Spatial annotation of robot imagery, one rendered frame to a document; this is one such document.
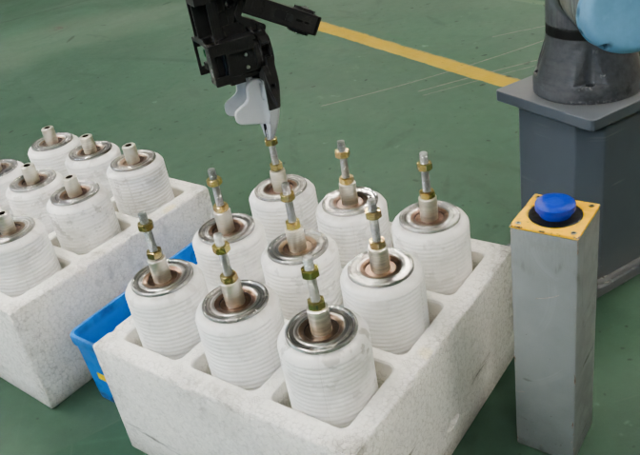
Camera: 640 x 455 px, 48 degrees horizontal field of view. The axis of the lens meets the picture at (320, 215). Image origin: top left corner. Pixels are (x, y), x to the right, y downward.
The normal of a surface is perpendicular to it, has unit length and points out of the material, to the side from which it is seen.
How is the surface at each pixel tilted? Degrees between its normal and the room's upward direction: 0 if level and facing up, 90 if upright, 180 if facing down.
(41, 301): 90
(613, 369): 0
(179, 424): 90
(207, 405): 90
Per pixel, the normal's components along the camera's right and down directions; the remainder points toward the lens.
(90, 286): 0.79, 0.19
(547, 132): -0.85, 0.37
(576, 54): -0.52, 0.21
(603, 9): -0.02, 0.61
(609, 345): -0.15, -0.86
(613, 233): 0.50, 0.36
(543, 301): -0.57, 0.48
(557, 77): -0.77, 0.15
